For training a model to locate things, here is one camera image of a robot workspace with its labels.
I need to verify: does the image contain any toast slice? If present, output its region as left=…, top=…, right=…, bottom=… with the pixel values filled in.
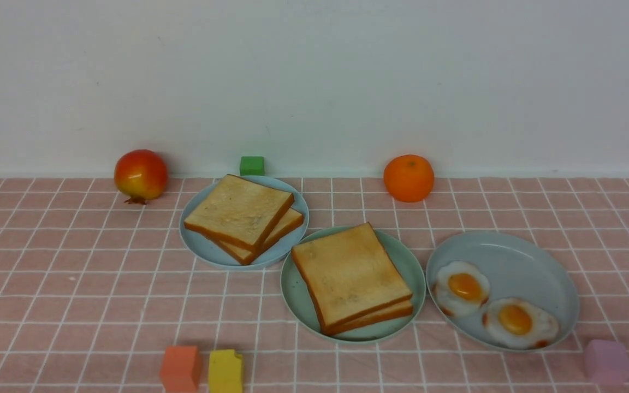
left=321, top=300, right=413, bottom=336
left=183, top=175, right=295, bottom=252
left=213, top=209, right=304, bottom=266
left=290, top=222, right=413, bottom=334

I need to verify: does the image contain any green block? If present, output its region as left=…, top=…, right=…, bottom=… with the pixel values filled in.
left=239, top=156, right=265, bottom=176

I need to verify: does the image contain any orange tangerine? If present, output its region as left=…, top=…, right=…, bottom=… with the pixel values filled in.
left=383, top=154, right=435, bottom=203

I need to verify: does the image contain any green centre plate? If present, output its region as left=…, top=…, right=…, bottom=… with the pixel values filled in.
left=280, top=226, right=426, bottom=345

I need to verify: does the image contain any light blue bread plate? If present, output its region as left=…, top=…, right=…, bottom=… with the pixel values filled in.
left=180, top=176, right=310, bottom=271

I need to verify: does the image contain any left fried egg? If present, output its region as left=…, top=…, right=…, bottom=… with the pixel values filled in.
left=430, top=260, right=491, bottom=318

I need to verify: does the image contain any fried egg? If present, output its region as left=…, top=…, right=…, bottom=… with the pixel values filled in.
left=430, top=260, right=491, bottom=318
left=482, top=297, right=560, bottom=350

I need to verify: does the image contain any red yellow pomegranate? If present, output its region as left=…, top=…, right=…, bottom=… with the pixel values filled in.
left=113, top=149, right=168, bottom=205

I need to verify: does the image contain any yellow block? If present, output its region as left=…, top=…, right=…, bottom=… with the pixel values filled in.
left=208, top=350, right=244, bottom=393

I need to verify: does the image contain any grey blue egg plate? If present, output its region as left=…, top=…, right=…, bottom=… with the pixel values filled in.
left=426, top=231, right=580, bottom=353

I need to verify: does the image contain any orange block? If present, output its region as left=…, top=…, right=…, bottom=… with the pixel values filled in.
left=159, top=346, right=203, bottom=392

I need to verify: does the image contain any lower fried egg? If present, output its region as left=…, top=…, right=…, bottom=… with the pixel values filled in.
left=482, top=297, right=560, bottom=350

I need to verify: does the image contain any pink checkered tablecloth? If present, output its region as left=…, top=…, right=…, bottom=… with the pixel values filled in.
left=0, top=177, right=629, bottom=392

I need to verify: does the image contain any pink block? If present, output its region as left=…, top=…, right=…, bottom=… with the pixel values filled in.
left=584, top=339, right=629, bottom=386

